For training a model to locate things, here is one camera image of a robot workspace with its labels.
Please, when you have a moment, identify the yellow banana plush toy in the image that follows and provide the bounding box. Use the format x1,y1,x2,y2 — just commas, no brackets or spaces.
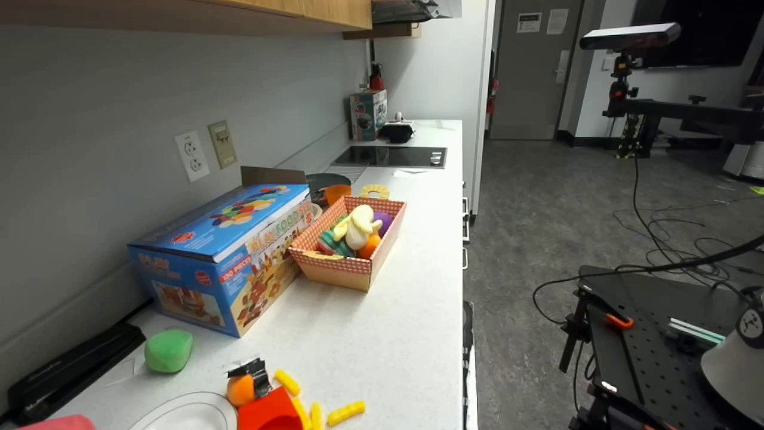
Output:
333,203,388,256

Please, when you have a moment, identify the blue toy cardboard box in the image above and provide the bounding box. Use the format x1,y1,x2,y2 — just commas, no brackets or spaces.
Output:
126,182,316,339

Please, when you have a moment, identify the grey door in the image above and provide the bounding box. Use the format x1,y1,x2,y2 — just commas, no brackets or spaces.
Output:
487,0,588,141

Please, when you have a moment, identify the orange and black toy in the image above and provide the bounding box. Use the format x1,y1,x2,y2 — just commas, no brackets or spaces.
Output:
224,355,274,410

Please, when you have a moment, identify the red fries box toy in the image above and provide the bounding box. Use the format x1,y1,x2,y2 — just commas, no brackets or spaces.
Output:
237,387,311,430

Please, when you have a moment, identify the red checkered basket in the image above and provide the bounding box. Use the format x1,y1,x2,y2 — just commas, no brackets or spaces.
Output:
289,193,409,293

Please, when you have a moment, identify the green and white box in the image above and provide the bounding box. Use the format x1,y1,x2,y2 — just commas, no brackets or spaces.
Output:
348,89,393,144

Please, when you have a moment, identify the red fire extinguisher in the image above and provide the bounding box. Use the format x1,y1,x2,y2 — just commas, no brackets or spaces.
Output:
486,73,502,120

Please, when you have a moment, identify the steel range hood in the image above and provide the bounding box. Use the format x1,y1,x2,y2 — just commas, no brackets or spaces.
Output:
370,0,440,25

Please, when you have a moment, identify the white paper sign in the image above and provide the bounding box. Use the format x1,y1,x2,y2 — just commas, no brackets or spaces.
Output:
514,10,545,35
545,6,570,35

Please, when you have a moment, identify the white round dish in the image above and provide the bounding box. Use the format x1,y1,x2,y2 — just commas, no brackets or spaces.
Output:
130,388,239,430

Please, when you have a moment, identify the black breadboard table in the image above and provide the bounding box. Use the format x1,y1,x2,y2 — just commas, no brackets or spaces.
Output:
556,265,764,430

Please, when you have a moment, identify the teal stick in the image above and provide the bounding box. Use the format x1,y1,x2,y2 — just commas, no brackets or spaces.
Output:
667,314,730,345

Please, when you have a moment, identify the black stapler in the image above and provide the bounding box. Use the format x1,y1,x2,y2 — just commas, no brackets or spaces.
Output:
5,320,149,425

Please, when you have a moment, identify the white cylindrical container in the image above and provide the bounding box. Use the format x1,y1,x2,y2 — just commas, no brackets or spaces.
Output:
722,141,764,184

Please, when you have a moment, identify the black screen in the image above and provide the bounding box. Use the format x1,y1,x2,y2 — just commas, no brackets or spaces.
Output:
634,0,764,68

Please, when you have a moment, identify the salmon cloth pile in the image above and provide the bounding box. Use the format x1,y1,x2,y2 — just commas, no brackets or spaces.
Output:
15,414,98,430

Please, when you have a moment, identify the beige wall switch plate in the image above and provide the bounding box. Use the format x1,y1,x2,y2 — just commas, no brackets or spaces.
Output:
206,116,242,169

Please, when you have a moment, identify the white wall outlet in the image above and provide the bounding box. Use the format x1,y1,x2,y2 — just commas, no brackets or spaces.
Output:
174,128,212,184

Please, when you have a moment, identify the wooden wall cabinet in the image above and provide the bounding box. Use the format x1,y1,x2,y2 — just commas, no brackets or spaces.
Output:
0,0,376,35

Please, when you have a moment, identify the thin black floor cable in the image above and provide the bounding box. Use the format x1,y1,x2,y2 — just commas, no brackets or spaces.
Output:
630,152,764,281

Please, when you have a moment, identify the orange clamp handle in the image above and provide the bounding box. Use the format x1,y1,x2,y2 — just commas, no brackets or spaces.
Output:
603,311,637,331

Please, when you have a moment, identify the black stereo camera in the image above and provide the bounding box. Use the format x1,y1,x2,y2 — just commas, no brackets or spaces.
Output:
578,19,685,54

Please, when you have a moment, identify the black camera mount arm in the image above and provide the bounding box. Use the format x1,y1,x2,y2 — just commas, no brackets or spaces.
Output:
603,50,764,158

